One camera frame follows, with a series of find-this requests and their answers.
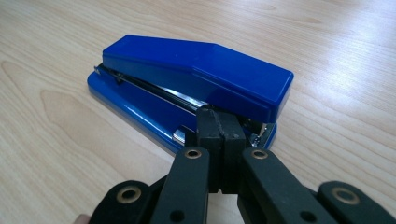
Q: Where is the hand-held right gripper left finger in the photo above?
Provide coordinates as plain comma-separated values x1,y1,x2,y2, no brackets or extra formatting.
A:
195,105,224,194

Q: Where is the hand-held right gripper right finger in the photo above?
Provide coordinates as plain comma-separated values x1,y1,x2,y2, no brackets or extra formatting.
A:
218,109,248,195

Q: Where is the blue stapler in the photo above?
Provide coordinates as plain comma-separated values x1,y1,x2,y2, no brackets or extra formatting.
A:
86,34,295,156

